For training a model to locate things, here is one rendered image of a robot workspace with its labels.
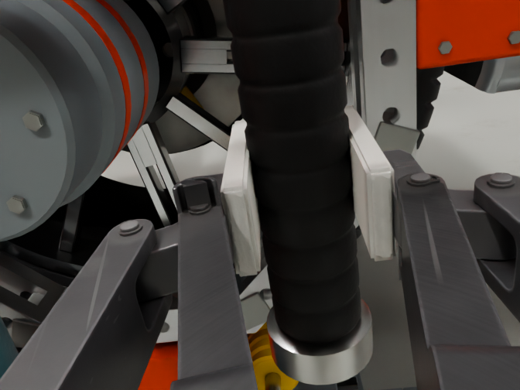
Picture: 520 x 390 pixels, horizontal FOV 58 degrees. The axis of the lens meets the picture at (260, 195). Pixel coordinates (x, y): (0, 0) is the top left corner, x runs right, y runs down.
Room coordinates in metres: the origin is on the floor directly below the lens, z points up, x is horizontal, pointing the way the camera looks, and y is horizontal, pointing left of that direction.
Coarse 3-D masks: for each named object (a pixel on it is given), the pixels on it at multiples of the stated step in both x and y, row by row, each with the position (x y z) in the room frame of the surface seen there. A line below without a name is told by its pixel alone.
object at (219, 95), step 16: (128, 0) 0.59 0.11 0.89; (192, 0) 0.63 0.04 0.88; (208, 0) 0.63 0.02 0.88; (192, 16) 0.59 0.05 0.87; (208, 16) 0.62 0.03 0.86; (224, 16) 0.62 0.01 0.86; (192, 32) 0.58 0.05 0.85; (208, 32) 0.63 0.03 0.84; (224, 32) 0.62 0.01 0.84; (192, 80) 0.63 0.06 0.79; (208, 80) 0.63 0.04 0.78; (224, 80) 0.62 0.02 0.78; (208, 96) 0.63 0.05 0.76; (224, 96) 0.63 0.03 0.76; (208, 112) 0.63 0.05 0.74; (224, 112) 0.63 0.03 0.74; (240, 112) 0.62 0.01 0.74; (160, 128) 0.63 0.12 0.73; (176, 128) 0.63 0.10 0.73; (192, 128) 0.63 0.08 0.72; (176, 144) 0.63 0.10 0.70; (192, 144) 0.63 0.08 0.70
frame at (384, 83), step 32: (352, 0) 0.40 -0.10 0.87; (384, 0) 0.40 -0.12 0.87; (352, 32) 0.40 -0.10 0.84; (384, 32) 0.35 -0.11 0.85; (352, 64) 0.41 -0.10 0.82; (384, 64) 0.37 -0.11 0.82; (384, 96) 0.36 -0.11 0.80; (384, 128) 0.35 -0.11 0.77; (416, 128) 0.36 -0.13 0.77; (416, 160) 0.35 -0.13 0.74; (0, 256) 0.44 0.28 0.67; (0, 288) 0.40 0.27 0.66; (32, 288) 0.43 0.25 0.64; (64, 288) 0.44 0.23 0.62; (256, 288) 0.36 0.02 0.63; (32, 320) 0.38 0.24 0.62; (256, 320) 0.36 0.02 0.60
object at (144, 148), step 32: (160, 0) 0.47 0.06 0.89; (160, 32) 0.51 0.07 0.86; (160, 64) 0.52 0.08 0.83; (192, 64) 0.47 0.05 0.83; (224, 64) 0.47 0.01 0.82; (160, 96) 0.52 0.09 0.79; (352, 96) 0.44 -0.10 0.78; (224, 128) 0.48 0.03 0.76; (160, 160) 0.48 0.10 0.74; (96, 192) 0.64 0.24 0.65; (128, 192) 0.67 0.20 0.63; (160, 192) 0.48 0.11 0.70; (64, 224) 0.49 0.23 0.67; (96, 224) 0.56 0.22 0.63; (160, 224) 0.57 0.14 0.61; (32, 256) 0.47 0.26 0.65; (64, 256) 0.48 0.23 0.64
